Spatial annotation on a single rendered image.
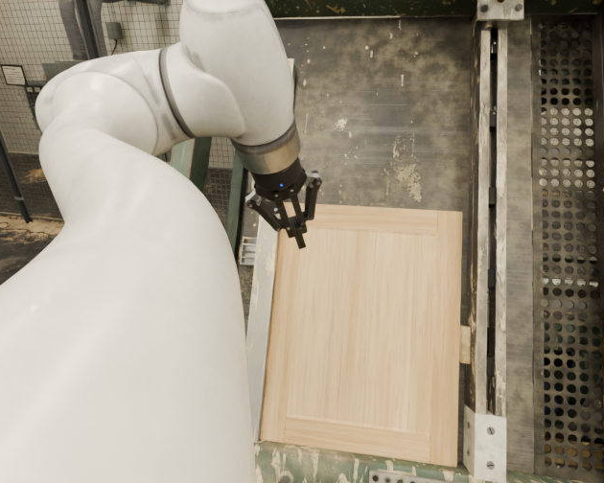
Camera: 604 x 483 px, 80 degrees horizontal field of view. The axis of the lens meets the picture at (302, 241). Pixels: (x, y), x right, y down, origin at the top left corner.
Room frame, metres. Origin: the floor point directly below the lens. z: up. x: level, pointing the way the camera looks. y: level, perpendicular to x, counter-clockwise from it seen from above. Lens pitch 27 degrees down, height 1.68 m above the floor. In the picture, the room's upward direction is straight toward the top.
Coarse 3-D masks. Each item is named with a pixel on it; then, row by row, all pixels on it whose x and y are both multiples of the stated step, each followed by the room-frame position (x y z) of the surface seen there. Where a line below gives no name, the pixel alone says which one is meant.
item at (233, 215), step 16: (544, 80) 1.02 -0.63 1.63; (576, 80) 1.01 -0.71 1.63; (240, 160) 1.01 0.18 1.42; (240, 176) 0.98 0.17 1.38; (240, 192) 0.96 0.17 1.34; (240, 208) 0.94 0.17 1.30; (240, 224) 0.92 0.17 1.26; (240, 240) 0.91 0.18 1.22; (592, 320) 0.66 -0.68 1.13; (544, 336) 0.65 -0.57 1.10; (560, 336) 0.64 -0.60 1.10; (592, 352) 0.62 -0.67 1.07
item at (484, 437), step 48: (480, 0) 0.99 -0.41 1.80; (480, 48) 0.97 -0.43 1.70; (480, 96) 0.90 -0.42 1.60; (480, 144) 0.83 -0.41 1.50; (480, 192) 0.76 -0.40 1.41; (480, 240) 0.70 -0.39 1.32; (480, 288) 0.64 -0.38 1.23; (480, 336) 0.58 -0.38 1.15; (480, 384) 0.53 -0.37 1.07; (480, 432) 0.47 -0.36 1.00
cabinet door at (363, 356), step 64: (320, 256) 0.77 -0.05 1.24; (384, 256) 0.75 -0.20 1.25; (448, 256) 0.73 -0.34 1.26; (320, 320) 0.68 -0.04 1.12; (384, 320) 0.66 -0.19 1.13; (448, 320) 0.65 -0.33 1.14; (320, 384) 0.59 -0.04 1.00; (384, 384) 0.58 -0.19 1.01; (448, 384) 0.57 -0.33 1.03; (384, 448) 0.50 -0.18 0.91; (448, 448) 0.49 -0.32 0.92
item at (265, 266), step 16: (272, 240) 0.78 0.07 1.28; (256, 256) 0.76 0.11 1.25; (272, 256) 0.76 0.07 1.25; (256, 272) 0.74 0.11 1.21; (272, 272) 0.74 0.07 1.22; (256, 288) 0.72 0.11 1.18; (272, 288) 0.72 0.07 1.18; (256, 304) 0.70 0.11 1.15; (256, 320) 0.67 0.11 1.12; (256, 336) 0.65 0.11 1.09; (256, 352) 0.63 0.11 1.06; (256, 368) 0.61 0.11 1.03; (256, 384) 0.59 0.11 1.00; (256, 400) 0.57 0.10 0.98; (256, 416) 0.55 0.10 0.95; (256, 432) 0.53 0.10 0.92
